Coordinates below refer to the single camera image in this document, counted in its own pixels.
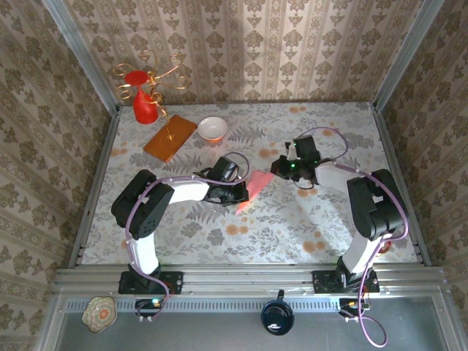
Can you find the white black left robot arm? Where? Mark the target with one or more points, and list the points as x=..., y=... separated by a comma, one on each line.
x=188, y=192

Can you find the floral patterned table cloth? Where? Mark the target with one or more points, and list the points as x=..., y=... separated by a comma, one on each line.
x=256, y=245

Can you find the white orange bowl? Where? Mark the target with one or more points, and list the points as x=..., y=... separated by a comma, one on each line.
x=212, y=128

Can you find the red upturned goblet glass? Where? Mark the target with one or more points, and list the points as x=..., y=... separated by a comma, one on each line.
x=145, y=109

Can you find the red gold round dish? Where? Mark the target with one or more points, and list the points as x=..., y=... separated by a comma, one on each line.
x=384, y=249

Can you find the dark blue mug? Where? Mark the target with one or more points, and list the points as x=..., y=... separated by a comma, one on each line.
x=277, y=318

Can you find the grey metal tray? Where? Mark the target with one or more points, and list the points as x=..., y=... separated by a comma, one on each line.
x=204, y=332

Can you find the patterned scalloped small dish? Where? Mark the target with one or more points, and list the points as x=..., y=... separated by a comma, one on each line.
x=99, y=314

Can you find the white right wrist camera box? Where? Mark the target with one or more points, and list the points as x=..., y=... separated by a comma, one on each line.
x=291, y=151

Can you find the aluminium mounting rail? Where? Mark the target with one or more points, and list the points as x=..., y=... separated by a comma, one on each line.
x=237, y=279

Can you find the aluminium table side rail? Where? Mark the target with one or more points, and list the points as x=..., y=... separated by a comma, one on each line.
x=106, y=153
x=387, y=146

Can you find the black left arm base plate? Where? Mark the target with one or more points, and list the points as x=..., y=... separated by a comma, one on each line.
x=175, y=281

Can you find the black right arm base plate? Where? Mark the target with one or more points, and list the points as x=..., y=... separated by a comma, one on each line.
x=321, y=283

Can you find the aluminium frame post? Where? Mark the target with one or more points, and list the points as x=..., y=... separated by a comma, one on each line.
x=402, y=55
x=77, y=47

